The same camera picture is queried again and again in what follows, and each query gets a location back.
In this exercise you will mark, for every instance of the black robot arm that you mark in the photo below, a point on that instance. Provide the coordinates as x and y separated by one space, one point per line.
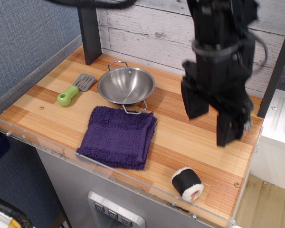
223 23

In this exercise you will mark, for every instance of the dark grey left post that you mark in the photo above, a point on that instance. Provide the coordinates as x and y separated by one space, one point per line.
90 34

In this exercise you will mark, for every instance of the white aluminium side unit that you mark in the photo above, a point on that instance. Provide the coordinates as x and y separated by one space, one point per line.
268 163

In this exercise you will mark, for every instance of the yellow object at corner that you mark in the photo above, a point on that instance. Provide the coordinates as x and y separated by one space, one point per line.
14 224

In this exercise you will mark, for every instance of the clear acrylic edge guard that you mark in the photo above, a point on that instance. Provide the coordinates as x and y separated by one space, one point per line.
32 115

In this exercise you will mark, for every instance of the stainless steel bowl with handles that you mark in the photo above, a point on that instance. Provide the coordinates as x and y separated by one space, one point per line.
126 86

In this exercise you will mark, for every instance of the green handled grey spatula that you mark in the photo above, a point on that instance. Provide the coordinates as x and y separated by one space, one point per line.
83 83

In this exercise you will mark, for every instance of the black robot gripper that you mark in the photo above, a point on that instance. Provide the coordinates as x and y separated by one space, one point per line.
218 78

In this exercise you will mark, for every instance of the black and white sushi roll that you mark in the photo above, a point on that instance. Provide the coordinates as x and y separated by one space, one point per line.
187 184

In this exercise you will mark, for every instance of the dark grey right post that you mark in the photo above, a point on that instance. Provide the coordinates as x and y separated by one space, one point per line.
273 83

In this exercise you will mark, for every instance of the purple folded towel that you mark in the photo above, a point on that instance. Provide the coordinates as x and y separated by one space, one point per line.
118 139

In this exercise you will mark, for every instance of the dark grey post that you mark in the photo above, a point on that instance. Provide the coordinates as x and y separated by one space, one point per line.
273 83
90 34

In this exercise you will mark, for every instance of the silver cabinet with buttons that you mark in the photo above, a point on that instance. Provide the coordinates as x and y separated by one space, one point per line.
96 196

